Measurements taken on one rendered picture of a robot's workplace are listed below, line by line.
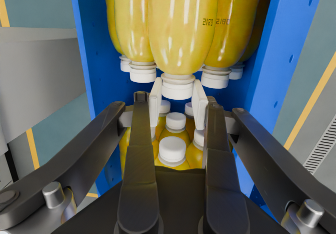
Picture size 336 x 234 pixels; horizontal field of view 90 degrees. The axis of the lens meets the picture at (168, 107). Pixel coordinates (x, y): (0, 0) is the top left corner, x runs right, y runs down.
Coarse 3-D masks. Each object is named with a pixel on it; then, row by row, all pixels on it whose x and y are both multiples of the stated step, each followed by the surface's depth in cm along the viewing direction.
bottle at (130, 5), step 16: (128, 0) 19; (144, 0) 18; (128, 16) 19; (144, 16) 19; (128, 32) 20; (144, 32) 20; (128, 48) 21; (144, 48) 21; (128, 64) 24; (144, 64) 23
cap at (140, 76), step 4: (132, 72) 24; (136, 72) 23; (140, 72) 23; (144, 72) 23; (148, 72) 24; (152, 72) 24; (132, 76) 24; (136, 76) 24; (140, 76) 23; (144, 76) 23; (148, 76) 24; (152, 76) 24; (132, 80) 24; (136, 80) 24; (140, 80) 24; (144, 80) 24; (148, 80) 24; (152, 80) 24
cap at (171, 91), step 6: (162, 84) 20; (168, 84) 19; (174, 84) 19; (186, 84) 19; (192, 84) 20; (162, 90) 20; (168, 90) 19; (174, 90) 19; (180, 90) 19; (186, 90) 19; (192, 90) 20; (168, 96) 20; (174, 96) 19; (180, 96) 19; (186, 96) 20
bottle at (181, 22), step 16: (160, 0) 15; (176, 0) 14; (192, 0) 14; (208, 0) 15; (160, 16) 15; (176, 16) 14; (192, 16) 14; (208, 16) 15; (160, 32) 16; (176, 32) 15; (192, 32) 15; (208, 32) 16; (160, 48) 16; (176, 48) 16; (192, 48) 16; (208, 48) 17; (160, 64) 18; (176, 64) 17; (192, 64) 17; (176, 80) 18; (192, 80) 19
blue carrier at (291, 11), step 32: (96, 0) 25; (288, 0) 11; (96, 32) 26; (288, 32) 13; (96, 64) 27; (256, 64) 13; (288, 64) 14; (96, 96) 28; (128, 96) 37; (224, 96) 36; (256, 96) 14
